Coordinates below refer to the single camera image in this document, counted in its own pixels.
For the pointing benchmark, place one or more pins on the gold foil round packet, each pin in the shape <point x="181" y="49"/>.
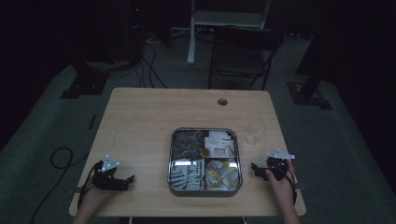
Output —
<point x="204" y="152"/>

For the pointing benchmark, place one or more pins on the person's left hand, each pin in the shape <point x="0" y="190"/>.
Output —
<point x="93" y="199"/>

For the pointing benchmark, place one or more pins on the short black floor strip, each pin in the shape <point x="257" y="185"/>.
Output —
<point x="92" y="122"/>

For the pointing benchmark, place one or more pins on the pile of white striped sachets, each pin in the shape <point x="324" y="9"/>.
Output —
<point x="186" y="175"/>

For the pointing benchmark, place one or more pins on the black stand with flat base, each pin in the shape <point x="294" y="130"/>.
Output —
<point x="85" y="85"/>
<point x="309" y="93"/>

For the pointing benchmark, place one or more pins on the pile of dark tea packets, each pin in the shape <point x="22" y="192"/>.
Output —
<point x="186" y="144"/>

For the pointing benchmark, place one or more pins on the square metal compartment tray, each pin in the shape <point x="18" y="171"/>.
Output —
<point x="186" y="162"/>

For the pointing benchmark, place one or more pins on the white metal desk frame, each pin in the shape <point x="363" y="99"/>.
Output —
<point x="227" y="18"/>

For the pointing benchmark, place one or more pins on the pile of round creamer cups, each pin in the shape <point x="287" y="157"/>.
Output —
<point x="222" y="175"/>

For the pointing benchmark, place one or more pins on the black folding chair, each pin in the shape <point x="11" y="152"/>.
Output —
<point x="243" y="59"/>

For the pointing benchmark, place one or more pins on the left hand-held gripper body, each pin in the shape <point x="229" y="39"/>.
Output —
<point x="107" y="179"/>

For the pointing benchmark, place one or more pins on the pile of plain white sachets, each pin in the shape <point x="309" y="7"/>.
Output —
<point x="219" y="143"/>

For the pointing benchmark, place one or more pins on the person's right hand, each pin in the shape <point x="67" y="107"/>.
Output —
<point x="282" y="188"/>

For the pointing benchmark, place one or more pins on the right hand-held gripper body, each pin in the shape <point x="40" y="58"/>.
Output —
<point x="278" y="163"/>

